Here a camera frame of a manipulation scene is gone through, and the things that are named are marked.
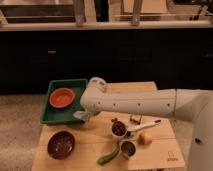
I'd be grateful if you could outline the blue-grey towel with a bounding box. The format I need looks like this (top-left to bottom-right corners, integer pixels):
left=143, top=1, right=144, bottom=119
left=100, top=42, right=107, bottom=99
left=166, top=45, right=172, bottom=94
left=73, top=111, right=87, bottom=122

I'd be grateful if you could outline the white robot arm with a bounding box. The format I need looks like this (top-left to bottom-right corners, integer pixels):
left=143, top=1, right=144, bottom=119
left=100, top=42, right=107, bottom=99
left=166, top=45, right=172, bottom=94
left=80, top=77, right=213, bottom=171

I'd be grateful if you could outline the orange bowl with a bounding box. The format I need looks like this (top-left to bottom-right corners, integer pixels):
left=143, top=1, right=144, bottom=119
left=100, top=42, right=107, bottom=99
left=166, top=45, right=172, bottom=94
left=49, top=87, right=76, bottom=109

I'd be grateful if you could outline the purple bowl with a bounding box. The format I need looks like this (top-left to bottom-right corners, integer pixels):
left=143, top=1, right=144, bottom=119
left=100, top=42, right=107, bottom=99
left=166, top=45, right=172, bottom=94
left=47, top=131, right=75, bottom=160

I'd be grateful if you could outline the green plastic tray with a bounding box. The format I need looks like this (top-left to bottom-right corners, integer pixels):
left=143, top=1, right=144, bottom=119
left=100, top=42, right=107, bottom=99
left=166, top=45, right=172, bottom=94
left=40, top=79, right=87, bottom=125

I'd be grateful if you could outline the wooden table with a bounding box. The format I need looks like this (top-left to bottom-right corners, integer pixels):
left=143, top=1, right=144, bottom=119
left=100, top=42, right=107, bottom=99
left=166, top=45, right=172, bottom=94
left=31, top=81, right=186, bottom=171

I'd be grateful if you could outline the white cup with brown contents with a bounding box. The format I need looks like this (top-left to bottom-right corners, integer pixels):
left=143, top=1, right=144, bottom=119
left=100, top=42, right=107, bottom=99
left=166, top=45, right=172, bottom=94
left=111, top=121, right=127, bottom=139

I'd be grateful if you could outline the green cucumber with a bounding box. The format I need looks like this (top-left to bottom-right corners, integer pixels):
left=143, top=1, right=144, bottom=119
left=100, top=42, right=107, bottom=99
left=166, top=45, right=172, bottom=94
left=97, top=143, right=120, bottom=165

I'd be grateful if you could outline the brown chocolate bar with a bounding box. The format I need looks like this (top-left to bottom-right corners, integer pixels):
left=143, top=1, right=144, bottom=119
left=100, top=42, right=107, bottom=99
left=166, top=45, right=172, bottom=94
left=130, top=115, right=142, bottom=125

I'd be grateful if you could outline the small metal cup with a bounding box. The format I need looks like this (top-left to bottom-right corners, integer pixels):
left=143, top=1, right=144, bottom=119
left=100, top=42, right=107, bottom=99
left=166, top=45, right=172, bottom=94
left=120, top=141, right=136, bottom=159

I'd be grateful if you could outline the yellow orange fruit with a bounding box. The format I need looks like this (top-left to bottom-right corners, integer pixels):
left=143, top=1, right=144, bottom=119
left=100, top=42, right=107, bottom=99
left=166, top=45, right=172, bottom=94
left=138, top=131, right=153, bottom=146

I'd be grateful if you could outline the white handled ladle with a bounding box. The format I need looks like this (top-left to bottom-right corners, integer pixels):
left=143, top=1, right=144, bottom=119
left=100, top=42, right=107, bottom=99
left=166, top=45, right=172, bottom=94
left=126, top=120, right=161, bottom=137

